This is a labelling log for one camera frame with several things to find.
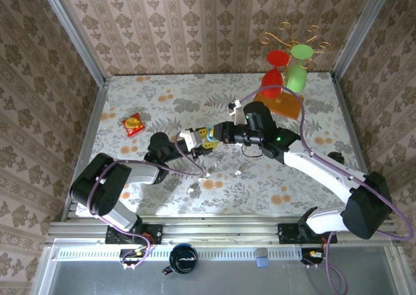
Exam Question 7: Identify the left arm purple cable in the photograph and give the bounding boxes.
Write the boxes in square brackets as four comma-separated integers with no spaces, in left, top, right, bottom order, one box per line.
[87,134,206,270]

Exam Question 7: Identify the grey blue block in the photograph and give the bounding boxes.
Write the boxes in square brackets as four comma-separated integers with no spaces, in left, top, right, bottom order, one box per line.
[255,248,270,269]

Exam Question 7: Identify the black round knob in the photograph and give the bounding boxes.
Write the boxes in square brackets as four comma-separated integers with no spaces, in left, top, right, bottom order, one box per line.
[327,151,346,164]

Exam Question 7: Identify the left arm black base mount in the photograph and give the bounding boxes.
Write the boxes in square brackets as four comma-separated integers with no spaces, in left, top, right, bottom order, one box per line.
[104,223,163,246]

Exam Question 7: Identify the slotted grey cable duct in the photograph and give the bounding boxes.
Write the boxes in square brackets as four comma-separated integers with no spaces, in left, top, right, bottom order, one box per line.
[57,246,302,262]

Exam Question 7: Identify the red snack packet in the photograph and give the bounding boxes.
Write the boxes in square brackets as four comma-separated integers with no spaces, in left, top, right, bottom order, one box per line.
[122,112,146,138]

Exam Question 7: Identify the aluminium corner post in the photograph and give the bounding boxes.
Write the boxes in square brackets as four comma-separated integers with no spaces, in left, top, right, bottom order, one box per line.
[37,0,107,86]
[333,0,396,78]

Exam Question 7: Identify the green wine glass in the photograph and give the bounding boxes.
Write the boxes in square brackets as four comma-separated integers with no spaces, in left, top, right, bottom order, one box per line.
[283,44,315,94]

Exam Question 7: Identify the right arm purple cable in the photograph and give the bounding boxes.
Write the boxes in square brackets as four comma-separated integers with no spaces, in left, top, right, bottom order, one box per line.
[239,85,415,295]

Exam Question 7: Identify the aluminium front frame rail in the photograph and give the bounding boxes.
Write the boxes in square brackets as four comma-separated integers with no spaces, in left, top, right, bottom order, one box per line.
[45,215,402,246]

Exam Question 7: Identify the black power connector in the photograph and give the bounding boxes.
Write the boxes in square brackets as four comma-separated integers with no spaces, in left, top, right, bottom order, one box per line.
[119,248,146,264]
[301,248,326,266]

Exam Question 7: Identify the gold glass rack wooden base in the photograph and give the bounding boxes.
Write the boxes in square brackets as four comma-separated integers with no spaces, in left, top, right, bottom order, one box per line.
[252,21,333,120]

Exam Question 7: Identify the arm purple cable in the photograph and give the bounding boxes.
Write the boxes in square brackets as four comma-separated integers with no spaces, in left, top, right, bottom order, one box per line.
[239,85,415,295]
[87,134,206,270]

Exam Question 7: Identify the black mug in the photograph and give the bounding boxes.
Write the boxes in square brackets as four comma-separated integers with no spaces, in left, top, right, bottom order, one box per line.
[162,242,198,276]

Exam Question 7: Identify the red wine glass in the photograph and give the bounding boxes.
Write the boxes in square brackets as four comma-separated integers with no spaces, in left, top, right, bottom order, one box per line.
[259,49,291,98]

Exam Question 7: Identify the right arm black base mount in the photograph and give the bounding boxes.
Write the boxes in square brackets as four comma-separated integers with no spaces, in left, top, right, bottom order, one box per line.
[278,223,338,245]

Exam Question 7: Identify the aluminium table side rail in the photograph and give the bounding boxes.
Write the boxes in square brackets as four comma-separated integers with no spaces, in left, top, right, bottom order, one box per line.
[331,73,384,213]
[61,77,110,220]

